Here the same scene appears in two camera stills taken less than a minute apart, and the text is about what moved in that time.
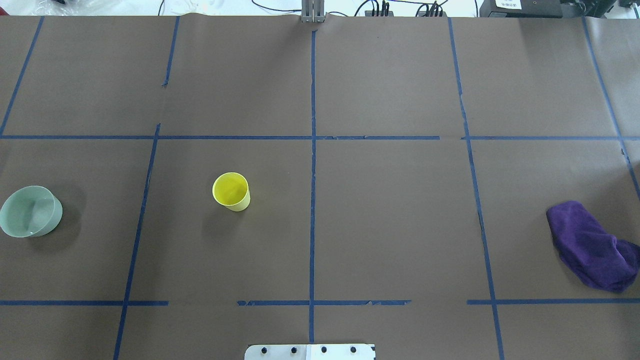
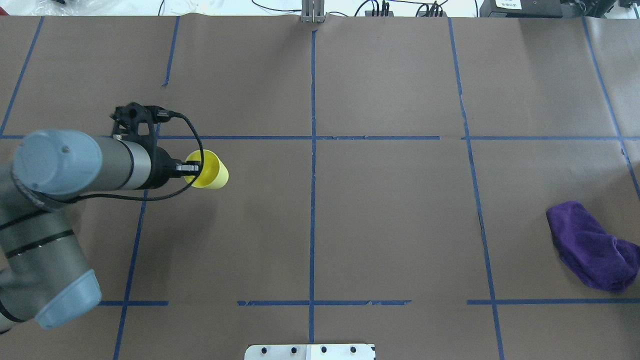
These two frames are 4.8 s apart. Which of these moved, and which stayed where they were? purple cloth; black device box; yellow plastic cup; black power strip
Moved: yellow plastic cup
Stayed: black device box; black power strip; purple cloth
